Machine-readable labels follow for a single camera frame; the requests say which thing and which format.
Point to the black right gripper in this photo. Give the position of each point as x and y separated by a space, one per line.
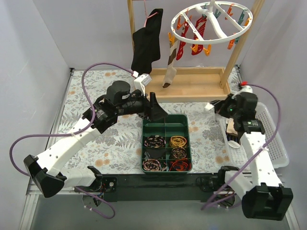
220 108

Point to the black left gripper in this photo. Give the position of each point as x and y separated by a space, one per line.
148 107

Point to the red christmas sock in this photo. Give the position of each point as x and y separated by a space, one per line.
180 51
200 25

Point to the black white striped sock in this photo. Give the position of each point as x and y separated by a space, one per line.
212 105

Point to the brown beige striped sock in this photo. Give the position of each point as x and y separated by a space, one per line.
230 128

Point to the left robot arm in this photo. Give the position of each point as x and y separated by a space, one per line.
47 168

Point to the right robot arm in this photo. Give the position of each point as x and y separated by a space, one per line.
262 194

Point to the white round clip hanger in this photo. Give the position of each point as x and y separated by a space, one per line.
206 8

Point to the black white patterned rolled tie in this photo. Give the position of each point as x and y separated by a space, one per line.
155 141

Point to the green divided organizer box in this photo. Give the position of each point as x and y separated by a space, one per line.
173 125

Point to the yellow rolled tie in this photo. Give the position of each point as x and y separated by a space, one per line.
178 142

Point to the wooden tray base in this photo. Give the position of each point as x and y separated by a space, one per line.
191 84

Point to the black gold paisley rolled tie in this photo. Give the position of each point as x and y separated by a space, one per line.
178 153

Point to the white plastic basket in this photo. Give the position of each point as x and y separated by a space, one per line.
276 149

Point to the floral tablecloth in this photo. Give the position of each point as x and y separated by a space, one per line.
119 149

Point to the black orange rolled tie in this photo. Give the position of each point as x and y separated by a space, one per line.
180 165

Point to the yellow-orange clothes clip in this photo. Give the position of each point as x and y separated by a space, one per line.
207 50

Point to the black hanging garment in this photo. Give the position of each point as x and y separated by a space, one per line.
147 44

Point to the orange clothes clip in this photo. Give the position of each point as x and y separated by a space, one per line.
196 49

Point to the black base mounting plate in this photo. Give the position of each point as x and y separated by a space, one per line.
145 187

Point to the teal clothes clip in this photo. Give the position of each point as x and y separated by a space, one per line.
241 18

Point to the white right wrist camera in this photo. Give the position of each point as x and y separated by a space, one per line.
244 87

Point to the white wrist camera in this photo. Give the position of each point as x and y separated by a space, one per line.
244 87
141 82

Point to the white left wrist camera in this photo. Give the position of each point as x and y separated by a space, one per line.
141 82

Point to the wooden rack post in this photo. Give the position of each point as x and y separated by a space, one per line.
131 20
256 8

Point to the left wooden rack post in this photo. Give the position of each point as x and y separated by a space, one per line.
131 20

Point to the aluminium frame rail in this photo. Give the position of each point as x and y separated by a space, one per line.
60 212

